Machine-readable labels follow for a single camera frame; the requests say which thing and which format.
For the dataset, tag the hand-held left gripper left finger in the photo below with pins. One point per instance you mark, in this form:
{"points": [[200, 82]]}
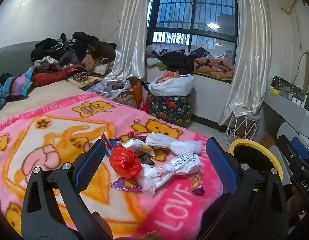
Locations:
{"points": [[90, 161]]}

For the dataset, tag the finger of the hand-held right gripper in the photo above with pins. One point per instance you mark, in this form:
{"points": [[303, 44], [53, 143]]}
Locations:
{"points": [[287, 147], [300, 148]]}

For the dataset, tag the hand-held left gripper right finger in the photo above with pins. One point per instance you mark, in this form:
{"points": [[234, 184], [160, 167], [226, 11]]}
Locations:
{"points": [[222, 166]]}

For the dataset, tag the yellow rimmed black trash bin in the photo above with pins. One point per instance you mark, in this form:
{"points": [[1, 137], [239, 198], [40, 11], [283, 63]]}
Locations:
{"points": [[252, 155]]}

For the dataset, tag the purple snack packet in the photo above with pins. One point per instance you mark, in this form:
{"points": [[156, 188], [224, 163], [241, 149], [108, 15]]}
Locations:
{"points": [[125, 185]]}

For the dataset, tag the orange cardboard box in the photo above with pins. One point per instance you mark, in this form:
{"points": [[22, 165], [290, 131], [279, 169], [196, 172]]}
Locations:
{"points": [[268, 138]]}

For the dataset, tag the purple candy wrapper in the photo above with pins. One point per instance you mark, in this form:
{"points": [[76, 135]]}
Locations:
{"points": [[197, 185]]}

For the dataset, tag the crumpled red plastic bag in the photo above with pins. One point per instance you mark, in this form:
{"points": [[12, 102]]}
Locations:
{"points": [[124, 162]]}

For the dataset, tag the grey desk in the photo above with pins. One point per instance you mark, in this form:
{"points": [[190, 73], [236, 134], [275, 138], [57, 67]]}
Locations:
{"points": [[287, 106]]}

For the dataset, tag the pink bear printed blanket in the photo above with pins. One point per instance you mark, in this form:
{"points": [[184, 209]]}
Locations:
{"points": [[57, 135]]}

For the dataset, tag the white and yellow wrapper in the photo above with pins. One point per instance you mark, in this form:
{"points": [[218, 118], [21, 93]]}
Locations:
{"points": [[137, 146]]}

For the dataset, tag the white rolled cloth bundle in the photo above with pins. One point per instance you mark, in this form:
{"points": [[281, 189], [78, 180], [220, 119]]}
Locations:
{"points": [[174, 143]]}

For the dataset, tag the white printed plastic wrapper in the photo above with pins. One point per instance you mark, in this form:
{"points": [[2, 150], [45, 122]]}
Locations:
{"points": [[169, 170]]}

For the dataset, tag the red cylindrical can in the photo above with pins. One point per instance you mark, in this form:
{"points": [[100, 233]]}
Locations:
{"points": [[138, 135]]}

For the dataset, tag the black snack wrapper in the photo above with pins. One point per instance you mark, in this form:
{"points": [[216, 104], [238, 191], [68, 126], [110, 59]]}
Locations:
{"points": [[145, 160]]}

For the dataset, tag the dark green bag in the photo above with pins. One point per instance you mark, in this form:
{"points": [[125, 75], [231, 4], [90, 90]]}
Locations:
{"points": [[285, 85]]}

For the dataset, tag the floral tote bag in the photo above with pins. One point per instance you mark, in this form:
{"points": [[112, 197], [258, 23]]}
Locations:
{"points": [[130, 97]]}

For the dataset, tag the dinosaur print laundry basket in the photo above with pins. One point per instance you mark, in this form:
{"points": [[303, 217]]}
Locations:
{"points": [[169, 110]]}

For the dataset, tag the orange triangle pattern quilt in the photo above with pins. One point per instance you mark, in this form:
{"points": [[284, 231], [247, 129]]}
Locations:
{"points": [[214, 66]]}

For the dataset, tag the cream satin curtain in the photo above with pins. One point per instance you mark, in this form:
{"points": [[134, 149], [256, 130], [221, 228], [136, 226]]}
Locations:
{"points": [[130, 35], [247, 55]]}

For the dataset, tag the pile of clothes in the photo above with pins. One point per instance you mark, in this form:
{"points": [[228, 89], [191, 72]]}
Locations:
{"points": [[69, 57]]}

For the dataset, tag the black clothes heap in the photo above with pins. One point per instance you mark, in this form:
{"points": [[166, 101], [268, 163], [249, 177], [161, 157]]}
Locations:
{"points": [[174, 60]]}

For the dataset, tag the grey bed headboard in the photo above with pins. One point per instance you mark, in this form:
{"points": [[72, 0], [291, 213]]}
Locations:
{"points": [[12, 55]]}

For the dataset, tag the barred window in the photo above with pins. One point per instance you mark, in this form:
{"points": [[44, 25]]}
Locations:
{"points": [[194, 12]]}

